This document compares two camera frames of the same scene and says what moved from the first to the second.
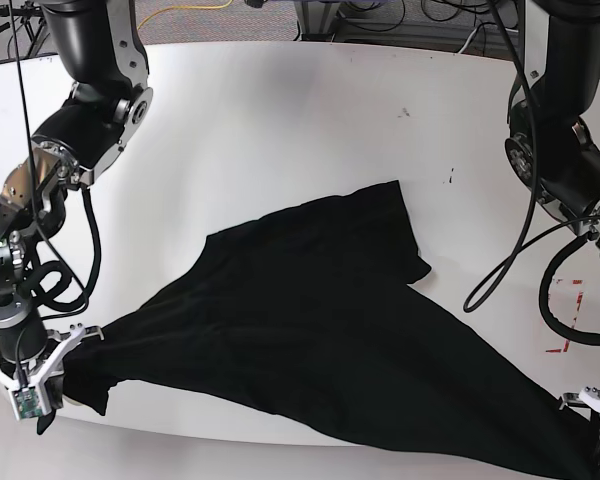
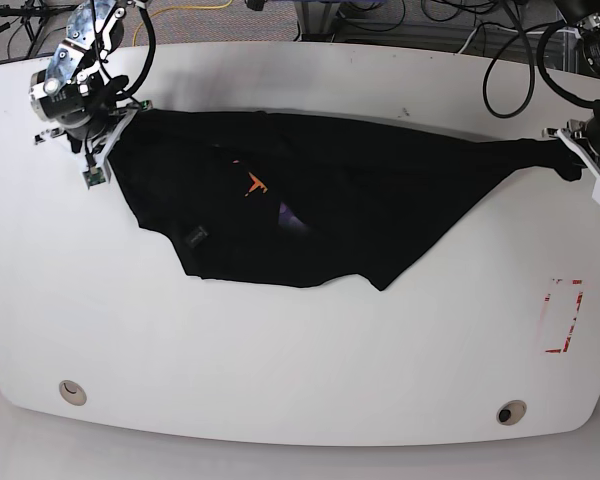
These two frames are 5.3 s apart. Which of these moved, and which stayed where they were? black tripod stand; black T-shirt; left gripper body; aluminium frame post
Moved: left gripper body; black T-shirt
Stayed: aluminium frame post; black tripod stand
